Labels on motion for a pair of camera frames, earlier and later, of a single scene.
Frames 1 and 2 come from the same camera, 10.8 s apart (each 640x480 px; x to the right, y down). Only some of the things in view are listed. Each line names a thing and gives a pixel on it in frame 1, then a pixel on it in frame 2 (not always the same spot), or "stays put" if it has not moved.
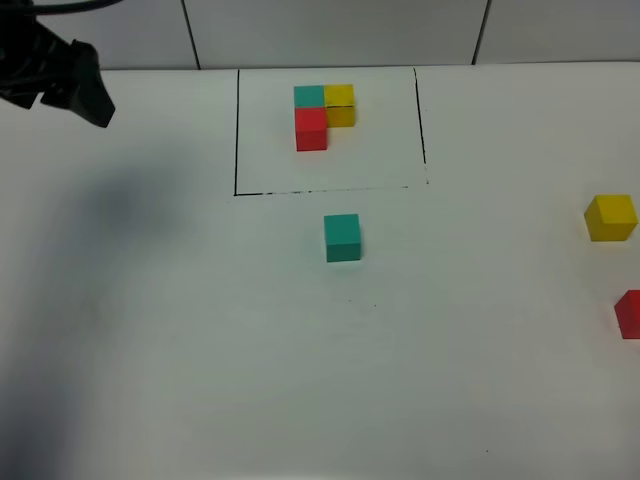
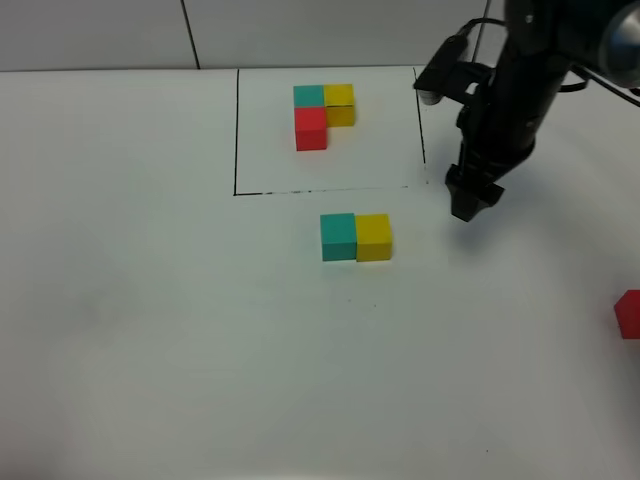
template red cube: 310,128 stays put
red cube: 627,310 stays put
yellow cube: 611,217 -> 373,237
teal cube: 343,237 stays put
